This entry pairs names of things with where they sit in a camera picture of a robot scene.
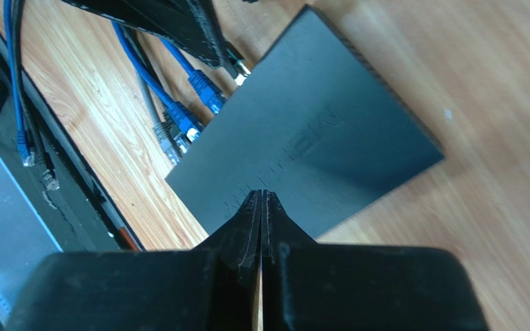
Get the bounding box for blue ethernet cable upper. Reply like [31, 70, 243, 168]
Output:
[159, 37, 227, 114]

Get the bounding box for black network switch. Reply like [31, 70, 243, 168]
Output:
[166, 5, 444, 237]

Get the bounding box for blue ethernet cable lower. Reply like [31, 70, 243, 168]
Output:
[3, 0, 205, 168]

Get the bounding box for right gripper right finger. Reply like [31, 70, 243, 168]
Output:
[261, 191, 489, 330]

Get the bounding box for grey ethernet cable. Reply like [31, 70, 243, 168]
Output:
[122, 27, 182, 166]

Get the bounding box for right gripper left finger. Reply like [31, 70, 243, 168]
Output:
[6, 190, 262, 330]

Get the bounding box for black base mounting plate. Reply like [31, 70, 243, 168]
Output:
[0, 32, 143, 252]

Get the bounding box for aluminium frame rail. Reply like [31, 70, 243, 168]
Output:
[0, 157, 62, 324]

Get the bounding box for black cable teal plug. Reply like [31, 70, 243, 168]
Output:
[225, 41, 251, 86]

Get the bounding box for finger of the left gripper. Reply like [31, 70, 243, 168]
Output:
[66, 0, 227, 68]

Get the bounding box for blue ethernet cable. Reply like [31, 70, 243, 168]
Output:
[159, 37, 227, 114]
[3, 0, 205, 168]

